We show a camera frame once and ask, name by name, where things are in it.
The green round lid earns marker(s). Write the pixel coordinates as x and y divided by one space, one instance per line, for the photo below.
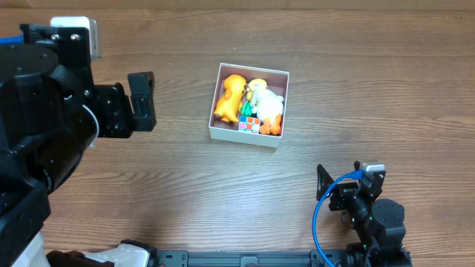
246 109

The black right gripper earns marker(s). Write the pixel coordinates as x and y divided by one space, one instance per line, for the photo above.
342 192

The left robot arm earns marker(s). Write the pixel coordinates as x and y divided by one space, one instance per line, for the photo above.
51 113

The orange dinosaur toy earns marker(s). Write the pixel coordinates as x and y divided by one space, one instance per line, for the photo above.
230 102

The multicoloured puzzle cube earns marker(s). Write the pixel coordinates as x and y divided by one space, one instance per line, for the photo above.
249 124

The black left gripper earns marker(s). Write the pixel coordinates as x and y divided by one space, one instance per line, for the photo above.
112 111

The white cardboard box maroon inside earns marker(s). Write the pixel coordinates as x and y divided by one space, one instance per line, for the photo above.
277 81

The white plush duck toy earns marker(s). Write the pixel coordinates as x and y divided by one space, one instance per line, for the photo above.
269 108

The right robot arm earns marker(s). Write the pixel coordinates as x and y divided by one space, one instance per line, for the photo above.
379 223

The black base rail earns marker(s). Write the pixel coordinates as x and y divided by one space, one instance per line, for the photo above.
245 259

